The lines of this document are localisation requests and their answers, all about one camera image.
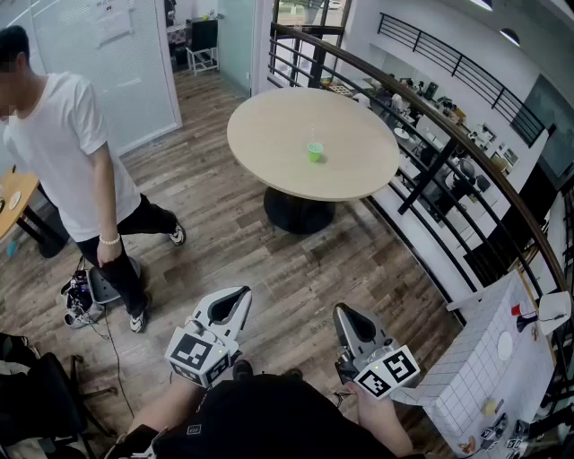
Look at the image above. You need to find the curved railing with wooden rail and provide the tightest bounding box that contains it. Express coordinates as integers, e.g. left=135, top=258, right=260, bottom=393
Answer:
left=267, top=21, right=574, bottom=299

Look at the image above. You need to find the white round plate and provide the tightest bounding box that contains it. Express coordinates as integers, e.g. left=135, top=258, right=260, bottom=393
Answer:
left=497, top=330, right=515, bottom=360

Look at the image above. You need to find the person's black shirt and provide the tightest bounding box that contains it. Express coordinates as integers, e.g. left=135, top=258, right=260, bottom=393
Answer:
left=150, top=374, right=425, bottom=459

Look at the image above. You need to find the white tiled table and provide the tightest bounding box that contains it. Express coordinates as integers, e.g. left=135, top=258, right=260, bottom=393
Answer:
left=388, top=271, right=558, bottom=459

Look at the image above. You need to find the person's right forearm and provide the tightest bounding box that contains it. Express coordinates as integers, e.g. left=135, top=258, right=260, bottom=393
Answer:
left=355, top=384, right=414, bottom=457

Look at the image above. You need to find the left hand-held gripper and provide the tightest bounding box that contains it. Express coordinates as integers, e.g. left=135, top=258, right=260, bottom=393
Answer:
left=164, top=285, right=252, bottom=389

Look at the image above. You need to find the wooden desk with black legs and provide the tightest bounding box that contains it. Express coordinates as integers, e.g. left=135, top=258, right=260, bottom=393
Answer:
left=0, top=164, right=71, bottom=260

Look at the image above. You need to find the round beige table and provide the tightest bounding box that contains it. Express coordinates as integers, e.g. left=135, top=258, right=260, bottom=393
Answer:
left=226, top=87, right=401, bottom=236

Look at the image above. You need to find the black office chair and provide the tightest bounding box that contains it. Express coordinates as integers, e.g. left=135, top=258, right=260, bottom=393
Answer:
left=0, top=331, right=118, bottom=459

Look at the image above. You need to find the black metal balcony railing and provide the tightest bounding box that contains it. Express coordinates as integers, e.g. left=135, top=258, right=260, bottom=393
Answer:
left=377, top=12, right=549, bottom=149

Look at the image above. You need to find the white paper notice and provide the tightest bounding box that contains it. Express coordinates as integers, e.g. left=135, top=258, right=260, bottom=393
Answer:
left=91, top=0, right=135, bottom=48

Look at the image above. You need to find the white rack with black box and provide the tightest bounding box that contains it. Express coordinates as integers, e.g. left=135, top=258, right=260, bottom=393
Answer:
left=184, top=15, right=222, bottom=77

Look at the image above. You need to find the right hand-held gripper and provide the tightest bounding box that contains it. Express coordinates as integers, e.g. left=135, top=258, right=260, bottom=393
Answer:
left=334, top=303, right=422, bottom=400

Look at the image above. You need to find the white chair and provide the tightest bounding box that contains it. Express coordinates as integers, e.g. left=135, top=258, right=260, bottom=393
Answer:
left=536, top=290, right=573, bottom=336

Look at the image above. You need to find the grey device with cables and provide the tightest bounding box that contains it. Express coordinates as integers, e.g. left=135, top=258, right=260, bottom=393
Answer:
left=59, top=267, right=107, bottom=331

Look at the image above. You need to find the person's left forearm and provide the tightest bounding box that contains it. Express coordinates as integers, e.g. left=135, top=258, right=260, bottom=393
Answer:
left=128, top=375, right=212, bottom=438

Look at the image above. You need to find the person's left black shoe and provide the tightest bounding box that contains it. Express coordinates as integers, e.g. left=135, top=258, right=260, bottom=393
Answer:
left=231, top=358, right=253, bottom=383

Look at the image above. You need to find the black floor cable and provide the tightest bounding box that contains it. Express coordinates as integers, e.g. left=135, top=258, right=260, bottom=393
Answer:
left=89, top=320, right=136, bottom=419

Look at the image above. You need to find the spare hand-held gripper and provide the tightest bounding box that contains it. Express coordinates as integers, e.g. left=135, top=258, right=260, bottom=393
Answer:
left=505, top=419, right=534, bottom=453
left=478, top=411, right=510, bottom=451

